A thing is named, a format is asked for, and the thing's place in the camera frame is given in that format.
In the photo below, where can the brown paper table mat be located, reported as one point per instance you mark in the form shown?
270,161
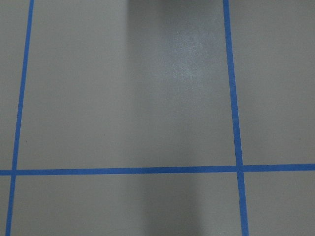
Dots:
157,117

